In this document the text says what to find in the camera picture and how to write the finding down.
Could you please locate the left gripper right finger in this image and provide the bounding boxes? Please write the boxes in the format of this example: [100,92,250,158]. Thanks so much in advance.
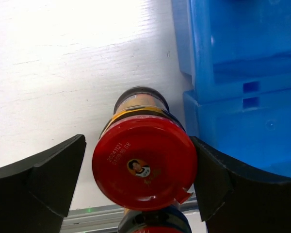
[190,136,291,233]

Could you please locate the middle blue storage bin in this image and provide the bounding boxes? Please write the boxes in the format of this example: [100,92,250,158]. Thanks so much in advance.
[171,0,291,98]

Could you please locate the blue storage bin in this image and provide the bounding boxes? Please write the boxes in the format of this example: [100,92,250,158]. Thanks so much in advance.
[171,0,291,98]
[183,81,291,177]

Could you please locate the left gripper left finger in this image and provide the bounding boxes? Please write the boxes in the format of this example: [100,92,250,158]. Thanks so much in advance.
[0,134,85,233]

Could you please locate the near blue storage bin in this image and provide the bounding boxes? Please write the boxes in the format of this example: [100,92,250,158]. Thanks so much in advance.
[183,81,291,177]

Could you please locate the red-lid chili jar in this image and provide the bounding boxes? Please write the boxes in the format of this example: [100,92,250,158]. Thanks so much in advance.
[92,86,197,211]
[117,205,192,233]

